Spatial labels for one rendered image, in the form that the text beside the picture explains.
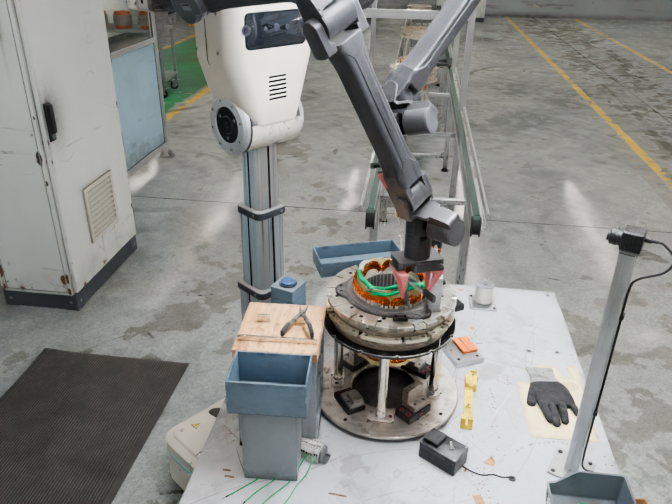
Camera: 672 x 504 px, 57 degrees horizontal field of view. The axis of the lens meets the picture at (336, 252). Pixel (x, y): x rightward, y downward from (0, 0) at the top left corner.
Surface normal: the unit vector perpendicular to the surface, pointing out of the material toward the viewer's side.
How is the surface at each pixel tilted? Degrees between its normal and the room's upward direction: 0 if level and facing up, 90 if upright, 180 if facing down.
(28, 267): 88
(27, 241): 90
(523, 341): 0
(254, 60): 90
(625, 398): 0
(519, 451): 0
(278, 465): 90
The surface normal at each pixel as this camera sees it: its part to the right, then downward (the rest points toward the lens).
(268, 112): 0.71, 0.33
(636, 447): 0.02, -0.89
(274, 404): -0.07, 0.46
